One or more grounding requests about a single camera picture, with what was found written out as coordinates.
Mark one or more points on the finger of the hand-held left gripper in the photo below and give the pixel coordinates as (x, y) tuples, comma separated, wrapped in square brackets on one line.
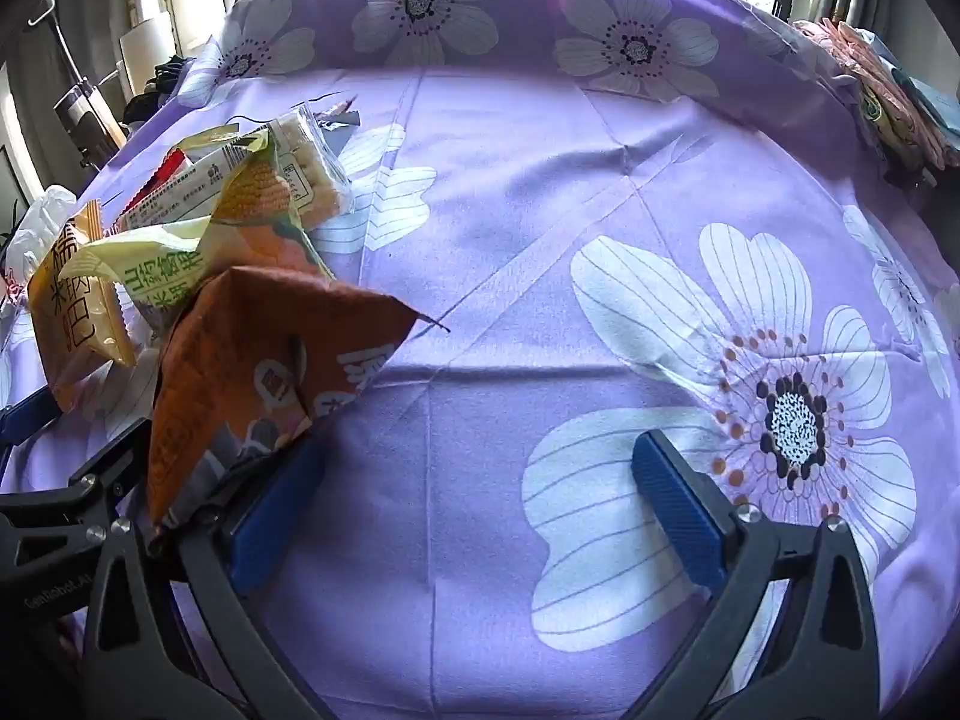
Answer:
[(26, 416), (112, 457)]

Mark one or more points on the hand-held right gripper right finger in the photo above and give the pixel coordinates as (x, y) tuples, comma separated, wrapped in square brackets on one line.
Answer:
[(675, 510)]

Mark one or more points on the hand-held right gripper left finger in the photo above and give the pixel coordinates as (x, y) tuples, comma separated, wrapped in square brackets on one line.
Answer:
[(274, 517)]

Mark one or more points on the orange-yellow rice cracker packet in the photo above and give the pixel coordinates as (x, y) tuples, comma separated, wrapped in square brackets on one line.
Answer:
[(75, 292)]

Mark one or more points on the orange snack packet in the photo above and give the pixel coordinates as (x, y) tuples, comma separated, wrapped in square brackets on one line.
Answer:
[(262, 330)]

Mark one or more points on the white packet with red edges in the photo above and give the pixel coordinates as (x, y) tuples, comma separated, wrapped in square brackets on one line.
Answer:
[(180, 191)]

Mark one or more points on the yellow-green snack packet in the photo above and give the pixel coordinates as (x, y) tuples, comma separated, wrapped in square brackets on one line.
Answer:
[(255, 202)]

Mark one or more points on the clear cracker packet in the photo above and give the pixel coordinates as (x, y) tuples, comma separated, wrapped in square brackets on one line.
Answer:
[(315, 165)]

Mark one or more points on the white plastic bag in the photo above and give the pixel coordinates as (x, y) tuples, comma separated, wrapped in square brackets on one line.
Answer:
[(41, 225)]

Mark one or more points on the stick vacuum cleaner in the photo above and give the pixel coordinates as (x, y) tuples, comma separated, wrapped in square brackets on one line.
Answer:
[(79, 112)]

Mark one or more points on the purple floral bedsheet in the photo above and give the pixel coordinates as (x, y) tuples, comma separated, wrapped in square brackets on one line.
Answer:
[(525, 240)]

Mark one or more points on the pile of dark clothes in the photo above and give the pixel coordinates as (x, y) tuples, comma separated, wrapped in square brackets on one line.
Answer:
[(161, 75)]

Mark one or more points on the white board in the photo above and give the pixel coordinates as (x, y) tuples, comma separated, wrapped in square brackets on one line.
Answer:
[(146, 45)]

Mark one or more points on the stack of folded clothes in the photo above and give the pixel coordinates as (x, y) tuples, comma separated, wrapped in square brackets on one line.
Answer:
[(885, 90)]

